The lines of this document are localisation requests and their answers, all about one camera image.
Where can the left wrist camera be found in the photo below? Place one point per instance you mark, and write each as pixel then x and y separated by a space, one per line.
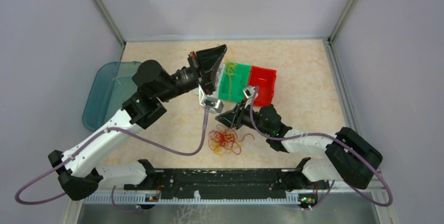
pixel 213 105

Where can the teal translucent tray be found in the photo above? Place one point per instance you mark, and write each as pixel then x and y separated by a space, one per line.
pixel 112 86

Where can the white plastic bin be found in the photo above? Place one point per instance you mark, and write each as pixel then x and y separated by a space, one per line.
pixel 199 91

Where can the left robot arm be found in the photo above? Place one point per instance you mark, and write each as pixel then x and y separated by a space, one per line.
pixel 80 169

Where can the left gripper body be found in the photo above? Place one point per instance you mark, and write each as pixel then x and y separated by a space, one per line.
pixel 192 61

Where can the green plastic bin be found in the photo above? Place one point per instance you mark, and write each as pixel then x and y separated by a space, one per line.
pixel 234 79

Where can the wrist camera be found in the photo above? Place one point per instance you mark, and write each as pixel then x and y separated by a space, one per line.
pixel 213 105
pixel 251 92

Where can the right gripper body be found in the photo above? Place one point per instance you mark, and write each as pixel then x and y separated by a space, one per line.
pixel 243 116

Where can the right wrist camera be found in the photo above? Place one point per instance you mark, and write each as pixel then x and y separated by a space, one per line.
pixel 251 92

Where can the red plastic bin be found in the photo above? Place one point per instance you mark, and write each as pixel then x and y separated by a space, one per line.
pixel 264 79

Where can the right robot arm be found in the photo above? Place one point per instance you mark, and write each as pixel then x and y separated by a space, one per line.
pixel 343 156

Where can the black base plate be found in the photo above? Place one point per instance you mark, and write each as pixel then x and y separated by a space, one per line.
pixel 224 184

